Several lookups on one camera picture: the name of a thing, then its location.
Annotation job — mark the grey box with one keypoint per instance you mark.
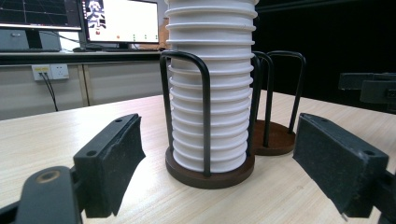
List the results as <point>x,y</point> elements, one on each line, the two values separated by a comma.
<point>12,39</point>

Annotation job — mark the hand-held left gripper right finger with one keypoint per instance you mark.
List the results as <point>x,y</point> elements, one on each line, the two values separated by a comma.
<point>339,161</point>

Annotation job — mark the stack of white paper cups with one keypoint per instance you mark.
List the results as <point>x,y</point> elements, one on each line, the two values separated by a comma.
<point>214,93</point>

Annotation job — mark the brown cardboard box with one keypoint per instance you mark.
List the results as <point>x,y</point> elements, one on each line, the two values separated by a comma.
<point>163,34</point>

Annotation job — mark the dark desk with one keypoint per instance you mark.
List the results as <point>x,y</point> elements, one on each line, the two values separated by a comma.
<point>77,57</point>

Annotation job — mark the bright computer monitor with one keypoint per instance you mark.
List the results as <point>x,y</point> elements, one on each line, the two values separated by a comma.
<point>130,21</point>

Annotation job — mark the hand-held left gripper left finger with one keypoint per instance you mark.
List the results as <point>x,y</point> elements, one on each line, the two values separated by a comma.
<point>106,161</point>

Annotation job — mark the white wall socket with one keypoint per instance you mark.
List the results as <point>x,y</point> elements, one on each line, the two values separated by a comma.
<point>41,72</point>
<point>60,71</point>

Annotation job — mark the dark computer monitor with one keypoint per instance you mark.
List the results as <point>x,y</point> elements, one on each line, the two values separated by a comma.
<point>37,12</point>

